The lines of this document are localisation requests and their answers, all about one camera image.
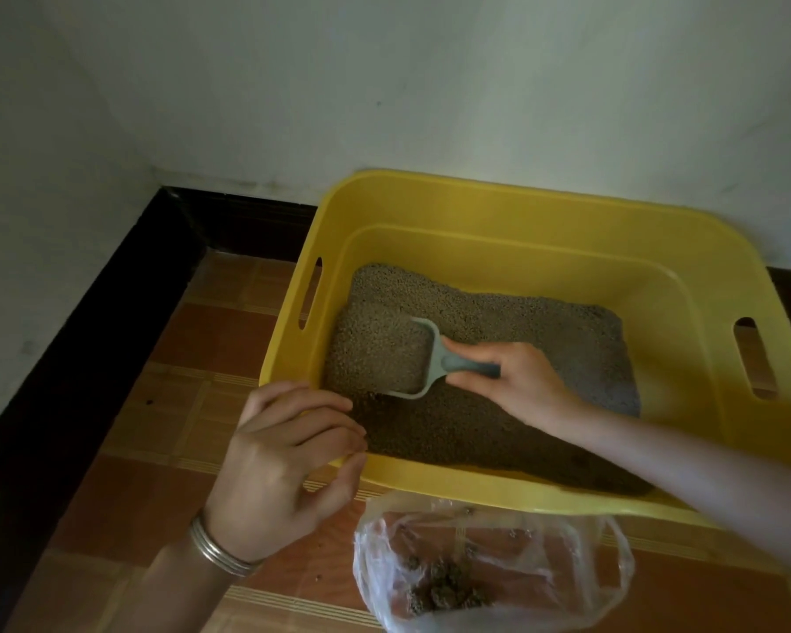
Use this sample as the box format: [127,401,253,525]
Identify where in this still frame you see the grey plastic litter scoop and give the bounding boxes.
[374,316,502,401]

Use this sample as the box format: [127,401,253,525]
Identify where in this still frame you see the person's left hand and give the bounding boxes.
[203,381,369,565]

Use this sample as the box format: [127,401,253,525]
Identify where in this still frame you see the grey cat litter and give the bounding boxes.
[321,262,655,497]

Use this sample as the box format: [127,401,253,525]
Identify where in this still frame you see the clumps of used litter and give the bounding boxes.
[403,550,497,618]

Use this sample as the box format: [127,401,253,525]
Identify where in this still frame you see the clear plastic bag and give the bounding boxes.
[352,490,636,633]

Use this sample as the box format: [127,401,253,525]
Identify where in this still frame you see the person's right hand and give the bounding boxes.
[440,336,589,444]

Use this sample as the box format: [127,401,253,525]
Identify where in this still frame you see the person's right forearm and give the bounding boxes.
[564,403,791,585]

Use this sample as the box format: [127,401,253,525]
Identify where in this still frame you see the yellow plastic litter box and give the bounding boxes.
[258,168,791,532]

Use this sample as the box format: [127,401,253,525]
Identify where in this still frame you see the silver bracelet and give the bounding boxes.
[189,510,265,579]

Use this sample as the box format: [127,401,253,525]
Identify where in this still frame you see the person's left forearm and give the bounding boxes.
[102,528,259,633]

